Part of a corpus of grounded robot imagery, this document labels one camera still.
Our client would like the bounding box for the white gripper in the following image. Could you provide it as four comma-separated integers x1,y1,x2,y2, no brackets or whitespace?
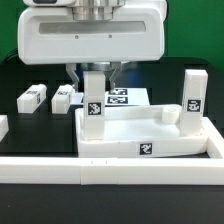
18,4,166,92

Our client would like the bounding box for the white desk top tray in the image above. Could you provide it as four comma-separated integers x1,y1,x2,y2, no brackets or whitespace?
75,104,208,158

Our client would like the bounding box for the fiducial marker sheet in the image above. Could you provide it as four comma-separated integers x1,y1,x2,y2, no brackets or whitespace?
70,87,151,108

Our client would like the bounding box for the white front fence bar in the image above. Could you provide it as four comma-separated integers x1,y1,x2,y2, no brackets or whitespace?
0,157,224,185

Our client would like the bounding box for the white fence bar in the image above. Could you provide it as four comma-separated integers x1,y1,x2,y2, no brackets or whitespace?
0,115,9,142
0,157,224,185
202,117,224,159

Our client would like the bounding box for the white left fence bar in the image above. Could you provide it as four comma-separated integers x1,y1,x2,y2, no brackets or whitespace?
0,115,9,142

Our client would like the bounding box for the white right fence bar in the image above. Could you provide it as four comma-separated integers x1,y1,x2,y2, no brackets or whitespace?
202,117,224,159

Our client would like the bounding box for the black cable bundle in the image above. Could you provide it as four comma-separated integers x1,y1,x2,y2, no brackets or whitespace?
2,48,19,64

